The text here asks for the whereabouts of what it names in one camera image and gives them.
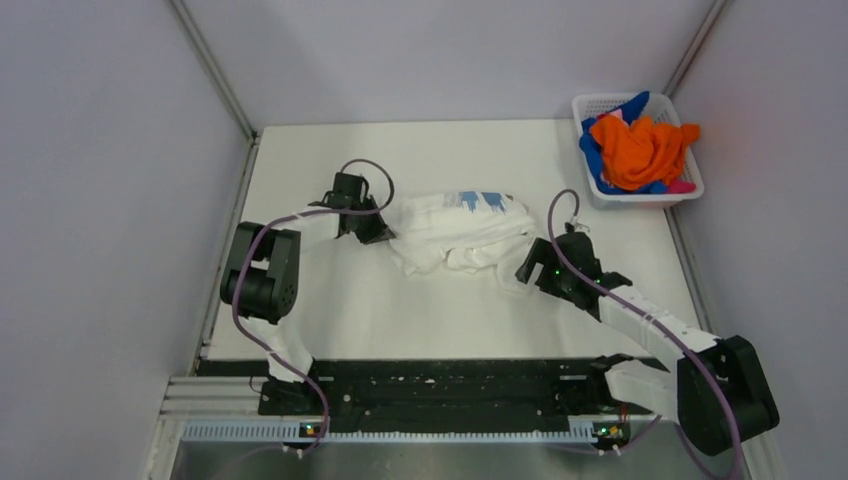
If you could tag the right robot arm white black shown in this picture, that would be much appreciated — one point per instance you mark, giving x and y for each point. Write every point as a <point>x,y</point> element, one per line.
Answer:
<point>714,389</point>

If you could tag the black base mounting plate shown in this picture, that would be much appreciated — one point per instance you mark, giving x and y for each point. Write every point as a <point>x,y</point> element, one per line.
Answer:
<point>483,396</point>

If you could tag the grey aluminium corner post right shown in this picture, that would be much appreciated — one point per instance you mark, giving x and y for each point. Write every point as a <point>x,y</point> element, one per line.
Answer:
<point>710,21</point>

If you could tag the pink garment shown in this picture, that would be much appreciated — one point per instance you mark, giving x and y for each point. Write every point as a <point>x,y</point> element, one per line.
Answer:
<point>681,187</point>

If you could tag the grey slotted cable duct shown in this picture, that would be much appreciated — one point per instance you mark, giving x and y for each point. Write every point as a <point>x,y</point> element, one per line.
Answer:
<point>255,431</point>

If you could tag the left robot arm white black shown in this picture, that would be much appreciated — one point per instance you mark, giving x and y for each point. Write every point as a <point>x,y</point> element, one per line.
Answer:
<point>261,277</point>

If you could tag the orange t shirt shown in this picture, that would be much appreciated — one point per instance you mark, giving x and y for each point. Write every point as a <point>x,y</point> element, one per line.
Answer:
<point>645,151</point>

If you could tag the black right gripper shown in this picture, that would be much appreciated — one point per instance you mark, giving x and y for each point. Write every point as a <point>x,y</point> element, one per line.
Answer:
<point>541,252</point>

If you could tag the white t shirt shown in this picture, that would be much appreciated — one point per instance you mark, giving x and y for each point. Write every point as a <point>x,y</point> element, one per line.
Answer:
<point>464,231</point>

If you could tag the grey aluminium corner post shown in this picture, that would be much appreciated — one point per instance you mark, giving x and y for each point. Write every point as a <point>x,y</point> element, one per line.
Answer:
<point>710,21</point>
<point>211,67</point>

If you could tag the blue t shirt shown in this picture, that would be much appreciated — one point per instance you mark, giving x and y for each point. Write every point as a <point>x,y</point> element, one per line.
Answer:
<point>627,112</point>

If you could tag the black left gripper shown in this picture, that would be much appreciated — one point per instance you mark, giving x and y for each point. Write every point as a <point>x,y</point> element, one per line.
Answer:
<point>379,231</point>

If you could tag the aluminium rail frame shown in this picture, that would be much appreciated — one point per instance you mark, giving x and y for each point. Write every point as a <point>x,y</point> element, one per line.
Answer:
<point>211,397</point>

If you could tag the grey aluminium corner post left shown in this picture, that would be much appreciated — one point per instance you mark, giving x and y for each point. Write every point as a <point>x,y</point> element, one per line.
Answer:
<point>211,67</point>

